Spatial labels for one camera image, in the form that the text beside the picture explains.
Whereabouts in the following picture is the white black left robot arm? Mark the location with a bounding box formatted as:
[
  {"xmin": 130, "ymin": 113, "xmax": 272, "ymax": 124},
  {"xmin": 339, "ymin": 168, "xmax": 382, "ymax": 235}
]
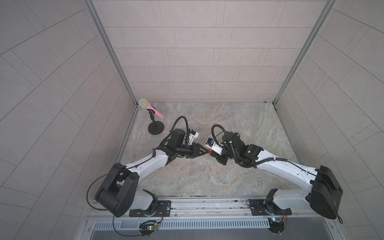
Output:
[{"xmin": 95, "ymin": 125, "xmax": 208, "ymax": 218}]

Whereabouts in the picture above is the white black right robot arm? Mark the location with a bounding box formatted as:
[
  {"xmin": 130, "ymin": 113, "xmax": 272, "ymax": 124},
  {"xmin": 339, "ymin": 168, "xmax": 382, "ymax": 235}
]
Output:
[{"xmin": 206, "ymin": 124, "xmax": 343, "ymax": 223}]

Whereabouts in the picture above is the pink toy microphone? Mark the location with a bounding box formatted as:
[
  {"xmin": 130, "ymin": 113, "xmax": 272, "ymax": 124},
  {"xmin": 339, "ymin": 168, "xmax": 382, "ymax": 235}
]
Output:
[{"xmin": 138, "ymin": 99, "xmax": 164, "ymax": 119}]

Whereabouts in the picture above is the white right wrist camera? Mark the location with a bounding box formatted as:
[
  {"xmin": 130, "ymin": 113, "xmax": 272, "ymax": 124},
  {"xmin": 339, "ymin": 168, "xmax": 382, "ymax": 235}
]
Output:
[{"xmin": 205, "ymin": 138, "xmax": 224, "ymax": 155}]

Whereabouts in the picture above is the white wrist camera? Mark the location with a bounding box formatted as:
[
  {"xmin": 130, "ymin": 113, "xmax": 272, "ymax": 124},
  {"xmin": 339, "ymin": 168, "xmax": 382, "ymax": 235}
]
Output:
[
  {"xmin": 205, "ymin": 138, "xmax": 224, "ymax": 155},
  {"xmin": 187, "ymin": 130, "xmax": 199, "ymax": 145}
]

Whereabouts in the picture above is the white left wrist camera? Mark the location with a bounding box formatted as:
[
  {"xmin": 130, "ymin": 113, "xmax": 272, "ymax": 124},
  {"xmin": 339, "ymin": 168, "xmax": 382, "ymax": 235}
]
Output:
[{"xmin": 187, "ymin": 130, "xmax": 199, "ymax": 145}]

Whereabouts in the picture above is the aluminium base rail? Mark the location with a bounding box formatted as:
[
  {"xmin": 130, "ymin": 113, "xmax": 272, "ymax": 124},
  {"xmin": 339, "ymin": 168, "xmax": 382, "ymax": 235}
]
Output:
[{"xmin": 85, "ymin": 197, "xmax": 330, "ymax": 236}]

